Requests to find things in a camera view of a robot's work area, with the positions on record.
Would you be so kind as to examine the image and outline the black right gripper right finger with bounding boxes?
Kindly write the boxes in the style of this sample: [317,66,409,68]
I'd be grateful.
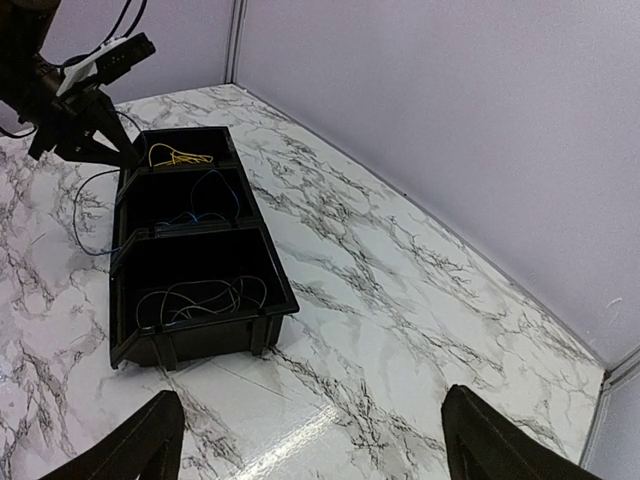
[441,385,596,480]

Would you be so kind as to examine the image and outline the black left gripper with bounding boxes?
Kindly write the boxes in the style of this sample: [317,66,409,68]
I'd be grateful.
[27,84,140,166]

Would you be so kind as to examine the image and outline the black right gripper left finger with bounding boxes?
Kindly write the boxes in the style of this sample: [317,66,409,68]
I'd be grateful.
[45,390,184,479]

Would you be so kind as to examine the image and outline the white cable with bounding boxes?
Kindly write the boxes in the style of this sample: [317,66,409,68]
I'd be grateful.
[148,143,215,169]

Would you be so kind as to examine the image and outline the grey cable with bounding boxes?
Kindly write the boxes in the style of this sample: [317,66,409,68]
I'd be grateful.
[135,273,269,329]

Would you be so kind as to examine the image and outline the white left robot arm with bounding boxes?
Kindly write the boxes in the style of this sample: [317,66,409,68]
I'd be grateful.
[1,1,155,168]

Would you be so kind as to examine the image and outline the black middle storage bin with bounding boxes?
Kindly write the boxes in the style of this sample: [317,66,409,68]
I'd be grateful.
[112,164,262,246]

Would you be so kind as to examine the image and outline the black storage bin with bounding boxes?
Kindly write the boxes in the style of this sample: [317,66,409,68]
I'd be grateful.
[109,221,300,371]
[121,126,241,173]
[112,164,262,246]

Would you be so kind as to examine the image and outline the black left storage bin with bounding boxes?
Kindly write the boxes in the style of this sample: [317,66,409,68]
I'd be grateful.
[121,126,241,173]

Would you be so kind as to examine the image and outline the black right storage bin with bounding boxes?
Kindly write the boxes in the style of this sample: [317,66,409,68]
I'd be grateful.
[109,221,300,371]

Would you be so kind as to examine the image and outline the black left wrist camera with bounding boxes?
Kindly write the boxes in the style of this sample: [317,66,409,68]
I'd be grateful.
[56,33,156,97]

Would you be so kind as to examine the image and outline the aluminium right corner post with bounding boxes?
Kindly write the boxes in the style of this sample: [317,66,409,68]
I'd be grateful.
[580,348,639,479]

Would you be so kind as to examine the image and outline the aluminium corner post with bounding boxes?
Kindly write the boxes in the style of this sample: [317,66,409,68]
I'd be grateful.
[580,348,639,479]
[223,0,248,84]

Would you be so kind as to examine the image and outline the aluminium left corner post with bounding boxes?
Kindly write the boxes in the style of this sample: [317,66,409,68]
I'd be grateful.
[223,0,248,84]

